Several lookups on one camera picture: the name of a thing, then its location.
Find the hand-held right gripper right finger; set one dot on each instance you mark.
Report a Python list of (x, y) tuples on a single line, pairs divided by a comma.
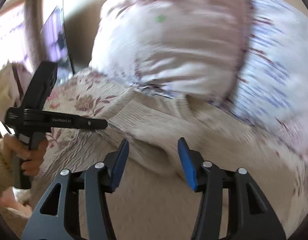
[(186, 165)]

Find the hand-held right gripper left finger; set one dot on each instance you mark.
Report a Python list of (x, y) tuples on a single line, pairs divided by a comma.
[(120, 165)]

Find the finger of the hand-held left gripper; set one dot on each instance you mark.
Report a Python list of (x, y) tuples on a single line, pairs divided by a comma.
[(76, 123)]

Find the cream ribbed garment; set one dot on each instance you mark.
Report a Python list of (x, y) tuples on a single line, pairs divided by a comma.
[(174, 130)]

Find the person's left forearm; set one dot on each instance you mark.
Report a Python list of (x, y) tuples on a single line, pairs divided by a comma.
[(2, 170)]

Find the person's left hand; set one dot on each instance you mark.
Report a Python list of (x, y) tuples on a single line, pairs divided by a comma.
[(34, 158)]

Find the floral crinkled blanket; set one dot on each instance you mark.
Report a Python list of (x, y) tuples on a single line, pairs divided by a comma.
[(94, 97)]

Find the flat screen television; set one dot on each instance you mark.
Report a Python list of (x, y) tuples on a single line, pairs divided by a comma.
[(57, 40)]

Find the sheer window curtain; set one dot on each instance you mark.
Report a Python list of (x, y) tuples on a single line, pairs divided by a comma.
[(15, 32)]

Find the white pink patterned pillow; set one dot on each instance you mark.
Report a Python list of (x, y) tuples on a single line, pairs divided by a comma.
[(174, 42)]

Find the blue patterned white quilt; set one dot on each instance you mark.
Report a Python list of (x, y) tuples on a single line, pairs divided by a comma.
[(276, 62)]

